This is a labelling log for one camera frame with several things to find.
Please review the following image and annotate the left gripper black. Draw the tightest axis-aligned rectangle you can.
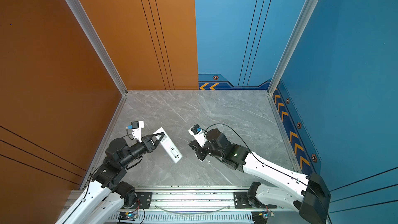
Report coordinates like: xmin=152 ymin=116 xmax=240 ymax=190
xmin=120 ymin=132 xmax=164 ymax=170

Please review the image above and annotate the white remote control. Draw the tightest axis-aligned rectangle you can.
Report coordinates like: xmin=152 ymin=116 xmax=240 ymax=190
xmin=154 ymin=128 xmax=182 ymax=163

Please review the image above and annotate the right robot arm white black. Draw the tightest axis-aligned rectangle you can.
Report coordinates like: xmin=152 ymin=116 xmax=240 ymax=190
xmin=189 ymin=124 xmax=332 ymax=224

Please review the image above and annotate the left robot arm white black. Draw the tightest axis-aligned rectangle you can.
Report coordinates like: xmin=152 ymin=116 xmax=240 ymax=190
xmin=57 ymin=132 xmax=165 ymax=224

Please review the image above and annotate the circuit board right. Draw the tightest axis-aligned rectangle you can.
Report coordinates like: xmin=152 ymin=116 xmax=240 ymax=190
xmin=251 ymin=212 xmax=275 ymax=224

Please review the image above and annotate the green circuit board left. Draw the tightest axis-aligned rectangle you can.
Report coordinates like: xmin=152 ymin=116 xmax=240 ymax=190
xmin=117 ymin=212 xmax=138 ymax=223

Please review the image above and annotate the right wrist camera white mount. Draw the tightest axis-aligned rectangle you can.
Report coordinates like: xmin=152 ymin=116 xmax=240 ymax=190
xmin=188 ymin=124 xmax=207 ymax=148

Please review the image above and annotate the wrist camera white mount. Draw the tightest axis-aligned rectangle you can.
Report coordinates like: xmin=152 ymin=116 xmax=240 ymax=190
xmin=126 ymin=121 xmax=144 ymax=142
xmin=188 ymin=124 xmax=207 ymax=148

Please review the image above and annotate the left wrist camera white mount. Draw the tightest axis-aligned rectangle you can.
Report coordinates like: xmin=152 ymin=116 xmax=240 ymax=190
xmin=126 ymin=121 xmax=144 ymax=142

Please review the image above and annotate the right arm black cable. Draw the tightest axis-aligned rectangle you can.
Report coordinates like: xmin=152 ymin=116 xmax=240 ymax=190
xmin=201 ymin=123 xmax=333 ymax=224

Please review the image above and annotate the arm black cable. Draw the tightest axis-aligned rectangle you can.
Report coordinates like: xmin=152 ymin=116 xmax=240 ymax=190
xmin=60 ymin=133 xmax=144 ymax=224
xmin=201 ymin=123 xmax=333 ymax=224

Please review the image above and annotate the aluminium rail frame front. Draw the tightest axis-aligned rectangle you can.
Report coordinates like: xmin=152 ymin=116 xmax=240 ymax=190
xmin=55 ymin=185 xmax=330 ymax=224

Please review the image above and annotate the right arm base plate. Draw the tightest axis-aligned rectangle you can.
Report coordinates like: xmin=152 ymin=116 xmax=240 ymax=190
xmin=233 ymin=191 xmax=266 ymax=209

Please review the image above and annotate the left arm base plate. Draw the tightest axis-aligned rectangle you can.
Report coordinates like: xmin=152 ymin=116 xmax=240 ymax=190
xmin=122 ymin=191 xmax=153 ymax=209

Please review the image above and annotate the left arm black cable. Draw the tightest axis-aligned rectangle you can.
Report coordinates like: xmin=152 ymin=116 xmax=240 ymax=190
xmin=60 ymin=133 xmax=144 ymax=224

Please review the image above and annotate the left aluminium corner post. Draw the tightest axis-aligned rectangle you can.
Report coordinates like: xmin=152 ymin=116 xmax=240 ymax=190
xmin=65 ymin=0 xmax=128 ymax=96

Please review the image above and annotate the aluminium corner post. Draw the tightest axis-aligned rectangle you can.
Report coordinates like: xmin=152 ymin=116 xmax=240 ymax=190
xmin=267 ymin=0 xmax=319 ymax=96
xmin=65 ymin=0 xmax=128 ymax=96

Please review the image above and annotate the right aluminium corner post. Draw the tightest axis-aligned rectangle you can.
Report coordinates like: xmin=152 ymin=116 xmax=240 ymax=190
xmin=267 ymin=0 xmax=319 ymax=96

